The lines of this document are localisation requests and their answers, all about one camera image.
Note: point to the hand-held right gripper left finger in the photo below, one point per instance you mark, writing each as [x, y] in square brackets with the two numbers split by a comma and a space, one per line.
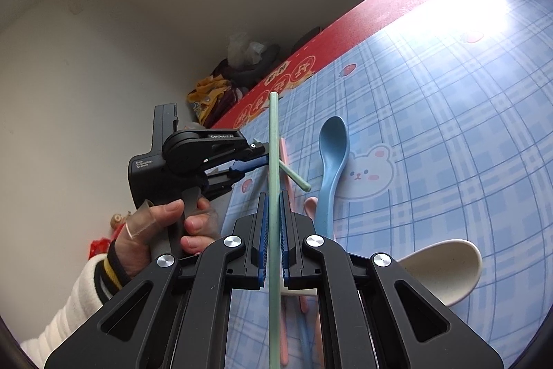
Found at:
[262, 230]

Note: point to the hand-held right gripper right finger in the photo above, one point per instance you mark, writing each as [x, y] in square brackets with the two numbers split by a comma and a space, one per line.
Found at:
[284, 230]

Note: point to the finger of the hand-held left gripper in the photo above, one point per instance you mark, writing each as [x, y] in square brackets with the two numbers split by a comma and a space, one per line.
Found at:
[242, 146]
[244, 168]

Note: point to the green chopstick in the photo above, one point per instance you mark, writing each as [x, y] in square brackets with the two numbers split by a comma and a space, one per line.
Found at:
[274, 135]
[298, 179]

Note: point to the pink chopstick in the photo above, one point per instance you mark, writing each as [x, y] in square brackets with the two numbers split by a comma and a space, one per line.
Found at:
[302, 304]
[285, 161]

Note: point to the blue spoon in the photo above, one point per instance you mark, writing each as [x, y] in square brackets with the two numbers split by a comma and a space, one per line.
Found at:
[332, 144]

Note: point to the blue chopstick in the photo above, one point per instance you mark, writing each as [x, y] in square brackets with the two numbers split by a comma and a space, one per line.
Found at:
[306, 343]

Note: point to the beige spoon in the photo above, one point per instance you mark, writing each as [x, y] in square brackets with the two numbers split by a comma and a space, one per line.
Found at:
[440, 269]

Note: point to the person's left forearm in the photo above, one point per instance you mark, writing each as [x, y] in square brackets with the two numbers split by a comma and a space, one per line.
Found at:
[65, 317]

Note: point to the person's left hand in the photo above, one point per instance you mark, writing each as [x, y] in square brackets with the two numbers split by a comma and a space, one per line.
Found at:
[138, 239]

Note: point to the pile of clothes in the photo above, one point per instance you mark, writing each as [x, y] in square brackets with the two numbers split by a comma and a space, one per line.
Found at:
[207, 92]

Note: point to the dark bin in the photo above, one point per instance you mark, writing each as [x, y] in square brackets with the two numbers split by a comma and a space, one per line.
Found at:
[263, 66]

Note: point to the red plastic bag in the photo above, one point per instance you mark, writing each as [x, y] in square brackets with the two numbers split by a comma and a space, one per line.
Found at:
[99, 248]

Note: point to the white plastic bag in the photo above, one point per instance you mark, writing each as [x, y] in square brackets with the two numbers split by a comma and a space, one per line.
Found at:
[242, 49]

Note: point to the black bin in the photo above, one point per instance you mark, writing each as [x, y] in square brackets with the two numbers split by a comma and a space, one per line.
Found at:
[306, 38]

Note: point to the blue checked table mat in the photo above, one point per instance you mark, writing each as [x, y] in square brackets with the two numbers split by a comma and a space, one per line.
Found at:
[432, 114]

